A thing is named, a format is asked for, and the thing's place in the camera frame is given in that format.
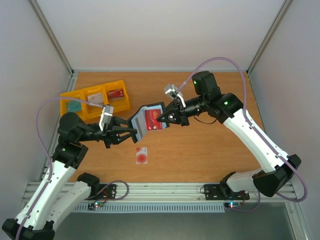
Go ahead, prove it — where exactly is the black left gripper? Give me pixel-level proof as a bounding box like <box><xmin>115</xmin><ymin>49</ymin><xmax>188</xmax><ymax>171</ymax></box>
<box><xmin>77</xmin><ymin>116</ymin><xmax>138</xmax><ymax>149</ymax></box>

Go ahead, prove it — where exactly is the red white circle card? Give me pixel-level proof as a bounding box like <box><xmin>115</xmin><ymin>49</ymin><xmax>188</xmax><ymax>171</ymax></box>
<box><xmin>136</xmin><ymin>147</ymin><xmax>148</xmax><ymax>165</ymax></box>

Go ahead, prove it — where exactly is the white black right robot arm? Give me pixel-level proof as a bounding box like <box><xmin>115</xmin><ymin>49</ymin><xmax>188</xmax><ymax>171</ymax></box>
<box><xmin>157</xmin><ymin>71</ymin><xmax>301</xmax><ymax>198</ymax></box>

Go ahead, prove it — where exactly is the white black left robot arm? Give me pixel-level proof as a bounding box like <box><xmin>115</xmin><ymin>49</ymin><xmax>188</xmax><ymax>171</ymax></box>
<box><xmin>2</xmin><ymin>112</ymin><xmax>137</xmax><ymax>240</ymax></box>

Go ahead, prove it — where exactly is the maroon stripe card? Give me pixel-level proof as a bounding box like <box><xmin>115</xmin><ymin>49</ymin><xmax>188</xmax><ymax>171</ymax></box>
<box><xmin>144</xmin><ymin>108</ymin><xmax>164</xmax><ymax>131</ymax></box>

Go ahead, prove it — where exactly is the red card in bin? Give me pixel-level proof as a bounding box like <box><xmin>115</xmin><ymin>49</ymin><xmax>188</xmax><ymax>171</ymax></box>
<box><xmin>107</xmin><ymin>88</ymin><xmax>125</xmax><ymax>101</ymax></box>

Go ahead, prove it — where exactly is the green card in bin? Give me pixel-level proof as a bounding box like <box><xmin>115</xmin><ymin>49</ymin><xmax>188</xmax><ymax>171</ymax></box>
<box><xmin>66</xmin><ymin>100</ymin><xmax>82</xmax><ymax>113</ymax></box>

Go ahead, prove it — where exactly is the yellow three-compartment bin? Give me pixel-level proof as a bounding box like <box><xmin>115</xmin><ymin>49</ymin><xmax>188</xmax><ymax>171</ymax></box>
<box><xmin>60</xmin><ymin>80</ymin><xmax>131</xmax><ymax>121</ymax></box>

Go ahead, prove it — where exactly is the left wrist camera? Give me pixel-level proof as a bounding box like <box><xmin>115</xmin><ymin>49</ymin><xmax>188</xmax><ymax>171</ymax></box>
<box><xmin>98</xmin><ymin>104</ymin><xmax>114</xmax><ymax>132</ymax></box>

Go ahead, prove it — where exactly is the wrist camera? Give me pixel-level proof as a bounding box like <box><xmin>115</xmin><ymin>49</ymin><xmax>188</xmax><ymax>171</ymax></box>
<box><xmin>164</xmin><ymin>84</ymin><xmax>186</xmax><ymax>108</ymax></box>
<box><xmin>98</xmin><ymin>104</ymin><xmax>114</xmax><ymax>132</ymax></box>

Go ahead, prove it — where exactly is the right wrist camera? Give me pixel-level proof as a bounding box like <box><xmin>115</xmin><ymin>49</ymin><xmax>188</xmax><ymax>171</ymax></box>
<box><xmin>164</xmin><ymin>84</ymin><xmax>186</xmax><ymax>108</ymax></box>

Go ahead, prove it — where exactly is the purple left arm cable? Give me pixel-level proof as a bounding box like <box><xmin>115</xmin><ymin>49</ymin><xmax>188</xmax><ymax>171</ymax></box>
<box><xmin>14</xmin><ymin>97</ymin><xmax>106</xmax><ymax>240</ymax></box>

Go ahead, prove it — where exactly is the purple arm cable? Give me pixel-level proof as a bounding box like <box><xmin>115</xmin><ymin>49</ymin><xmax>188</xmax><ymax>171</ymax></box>
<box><xmin>14</xmin><ymin>97</ymin><xmax>106</xmax><ymax>240</ymax></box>
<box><xmin>176</xmin><ymin>57</ymin><xmax>309</xmax><ymax>202</ymax></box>

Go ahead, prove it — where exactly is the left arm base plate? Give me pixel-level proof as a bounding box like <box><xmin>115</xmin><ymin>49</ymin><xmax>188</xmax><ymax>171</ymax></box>
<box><xmin>86</xmin><ymin>184</ymin><xmax>117</xmax><ymax>201</ymax></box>

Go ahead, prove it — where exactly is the aluminium front rail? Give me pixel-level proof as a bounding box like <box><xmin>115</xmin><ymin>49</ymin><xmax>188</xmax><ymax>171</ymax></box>
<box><xmin>22</xmin><ymin>182</ymin><xmax>297</xmax><ymax>204</ymax></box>

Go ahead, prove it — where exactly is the grey slotted cable duct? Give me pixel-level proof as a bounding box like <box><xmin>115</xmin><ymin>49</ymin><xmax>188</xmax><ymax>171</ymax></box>
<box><xmin>73</xmin><ymin>202</ymin><xmax>225</xmax><ymax>214</ymax></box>

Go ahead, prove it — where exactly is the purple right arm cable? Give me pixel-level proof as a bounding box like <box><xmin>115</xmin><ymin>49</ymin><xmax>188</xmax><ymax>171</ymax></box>
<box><xmin>176</xmin><ymin>57</ymin><xmax>309</xmax><ymax>202</ymax></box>

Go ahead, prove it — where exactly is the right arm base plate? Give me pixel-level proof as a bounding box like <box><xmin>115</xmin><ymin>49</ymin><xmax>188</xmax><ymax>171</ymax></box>
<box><xmin>199</xmin><ymin>184</ymin><xmax>250</xmax><ymax>201</ymax></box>

